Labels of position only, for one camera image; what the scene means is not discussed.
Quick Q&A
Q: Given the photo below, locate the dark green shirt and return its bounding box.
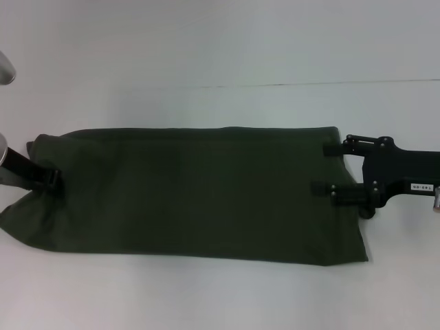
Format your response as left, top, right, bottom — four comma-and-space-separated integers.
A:
0, 125, 372, 267

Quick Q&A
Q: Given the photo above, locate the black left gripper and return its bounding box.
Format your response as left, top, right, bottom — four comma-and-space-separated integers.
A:
0, 146, 67, 199

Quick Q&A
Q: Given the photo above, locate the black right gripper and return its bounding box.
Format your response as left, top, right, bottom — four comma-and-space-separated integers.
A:
311, 134, 440, 219

